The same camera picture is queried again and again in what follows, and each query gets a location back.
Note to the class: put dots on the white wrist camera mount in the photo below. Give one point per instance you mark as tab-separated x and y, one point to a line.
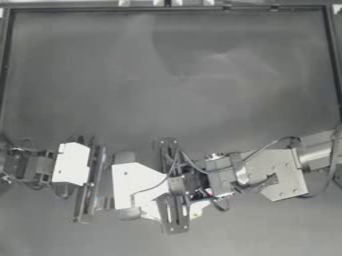
71	163
134	183

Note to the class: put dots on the black table frame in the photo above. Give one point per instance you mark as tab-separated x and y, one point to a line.
88	7

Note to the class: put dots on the silver frame bracket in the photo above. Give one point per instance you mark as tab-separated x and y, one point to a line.
123	2
158	2
176	2
208	2

